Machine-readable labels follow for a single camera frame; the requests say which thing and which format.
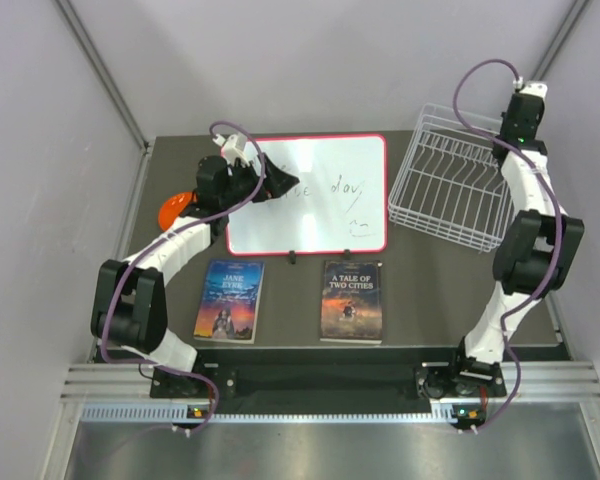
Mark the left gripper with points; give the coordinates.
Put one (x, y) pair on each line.
(276, 184)

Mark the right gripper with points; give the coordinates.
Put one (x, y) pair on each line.
(535, 121)

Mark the orange plate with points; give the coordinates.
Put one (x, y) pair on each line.
(173, 208)

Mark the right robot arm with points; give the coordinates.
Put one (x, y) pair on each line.
(532, 260)

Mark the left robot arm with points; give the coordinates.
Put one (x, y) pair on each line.
(129, 307)

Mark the pink framed whiteboard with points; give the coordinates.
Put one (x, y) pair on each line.
(340, 203)

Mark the Jane Eyre book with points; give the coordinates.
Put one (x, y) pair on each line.
(230, 300)

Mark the Tale of Two Cities book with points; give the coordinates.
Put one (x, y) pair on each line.
(351, 302)

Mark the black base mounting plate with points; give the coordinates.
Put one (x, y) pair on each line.
(325, 380)

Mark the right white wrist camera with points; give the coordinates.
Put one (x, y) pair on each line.
(532, 88)

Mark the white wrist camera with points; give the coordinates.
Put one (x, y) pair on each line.
(232, 148)
(532, 88)

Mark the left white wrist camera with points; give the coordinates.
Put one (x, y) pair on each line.
(232, 148)

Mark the white wire dish rack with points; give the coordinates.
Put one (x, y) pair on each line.
(449, 185)

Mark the aluminium rail frame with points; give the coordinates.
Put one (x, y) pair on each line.
(118, 393)

